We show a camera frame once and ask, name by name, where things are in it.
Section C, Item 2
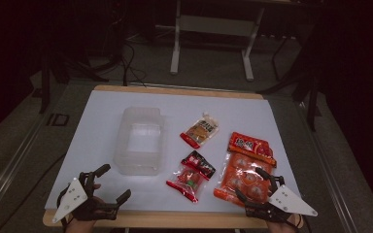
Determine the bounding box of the white table sheet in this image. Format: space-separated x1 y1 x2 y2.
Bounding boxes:
44 89 306 215

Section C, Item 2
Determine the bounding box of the thin black floor cable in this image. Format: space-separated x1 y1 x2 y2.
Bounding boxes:
0 151 67 233

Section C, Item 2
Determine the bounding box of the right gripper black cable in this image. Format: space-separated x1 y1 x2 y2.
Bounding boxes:
286 214 304 229

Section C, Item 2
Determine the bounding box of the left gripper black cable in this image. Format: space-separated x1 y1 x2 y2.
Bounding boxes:
55 188 71 229

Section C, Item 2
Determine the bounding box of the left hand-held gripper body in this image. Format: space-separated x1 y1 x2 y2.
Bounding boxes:
51 171 120 224

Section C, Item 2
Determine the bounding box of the large orange snack bag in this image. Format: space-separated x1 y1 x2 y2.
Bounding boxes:
213 131 278 208

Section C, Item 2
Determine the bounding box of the clear plastic container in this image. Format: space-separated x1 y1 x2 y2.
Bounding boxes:
113 106 166 177

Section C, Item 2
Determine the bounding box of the black metal stand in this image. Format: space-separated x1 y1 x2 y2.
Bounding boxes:
38 48 111 115
258 32 322 132

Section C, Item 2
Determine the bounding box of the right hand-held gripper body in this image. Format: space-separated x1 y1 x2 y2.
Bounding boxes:
243 175 319 224

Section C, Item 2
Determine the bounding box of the white metal stand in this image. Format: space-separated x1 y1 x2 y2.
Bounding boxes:
169 0 266 82

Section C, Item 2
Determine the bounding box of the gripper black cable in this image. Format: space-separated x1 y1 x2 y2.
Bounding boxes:
286 214 304 229
55 188 71 229

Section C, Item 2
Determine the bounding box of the wooden table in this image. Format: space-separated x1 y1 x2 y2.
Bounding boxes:
42 84 305 229

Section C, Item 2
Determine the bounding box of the black floor plate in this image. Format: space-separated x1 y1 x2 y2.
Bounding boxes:
47 112 71 127

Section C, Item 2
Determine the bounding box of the black and red snack packet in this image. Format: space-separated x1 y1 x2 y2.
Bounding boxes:
165 150 217 204

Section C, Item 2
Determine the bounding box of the beige snack packet red end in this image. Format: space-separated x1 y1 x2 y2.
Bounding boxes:
179 112 220 150

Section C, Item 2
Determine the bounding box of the person's left hand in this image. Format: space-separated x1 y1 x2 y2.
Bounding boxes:
65 183 106 233

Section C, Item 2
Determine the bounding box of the metal floor rail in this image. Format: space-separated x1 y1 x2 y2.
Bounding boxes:
295 100 360 233
0 106 56 221

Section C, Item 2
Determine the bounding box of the person's right hand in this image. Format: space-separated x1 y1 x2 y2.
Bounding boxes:
266 213 304 233

